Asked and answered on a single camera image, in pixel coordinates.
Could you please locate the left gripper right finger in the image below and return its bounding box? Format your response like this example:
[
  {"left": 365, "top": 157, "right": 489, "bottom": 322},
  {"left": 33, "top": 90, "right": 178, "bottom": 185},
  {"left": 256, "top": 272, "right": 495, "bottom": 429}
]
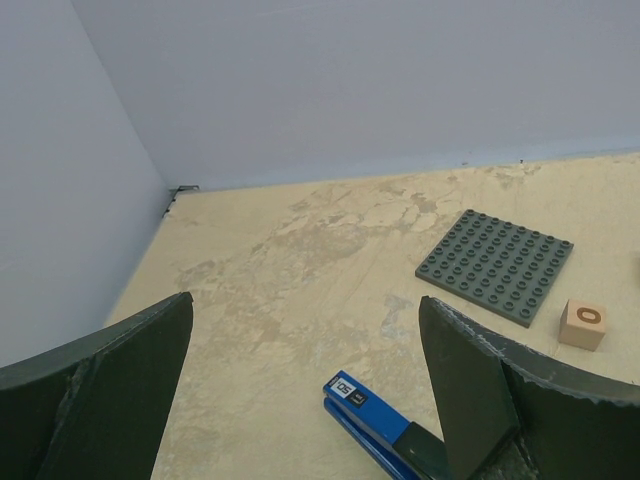
[{"left": 419, "top": 296, "right": 639, "bottom": 479}]

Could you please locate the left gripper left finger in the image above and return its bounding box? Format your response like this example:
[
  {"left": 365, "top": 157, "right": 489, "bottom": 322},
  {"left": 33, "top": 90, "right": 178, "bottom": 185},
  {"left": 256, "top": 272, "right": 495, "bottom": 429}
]
[{"left": 1, "top": 292, "right": 194, "bottom": 479}]

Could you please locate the wooden letter cube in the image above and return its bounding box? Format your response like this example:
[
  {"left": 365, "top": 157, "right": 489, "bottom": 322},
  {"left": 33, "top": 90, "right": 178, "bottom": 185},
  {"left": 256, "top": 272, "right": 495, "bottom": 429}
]
[{"left": 558, "top": 299, "right": 607, "bottom": 351}]

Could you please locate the grey studded baseplate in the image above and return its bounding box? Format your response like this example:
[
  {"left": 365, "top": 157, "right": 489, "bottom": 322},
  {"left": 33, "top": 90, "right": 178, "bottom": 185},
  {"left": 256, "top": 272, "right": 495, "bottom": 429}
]
[{"left": 415, "top": 209, "right": 574, "bottom": 328}]

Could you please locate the plain wooden block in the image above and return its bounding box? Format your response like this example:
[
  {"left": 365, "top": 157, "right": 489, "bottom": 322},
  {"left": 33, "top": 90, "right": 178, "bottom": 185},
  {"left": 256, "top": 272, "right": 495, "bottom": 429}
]
[{"left": 631, "top": 252, "right": 640, "bottom": 285}]

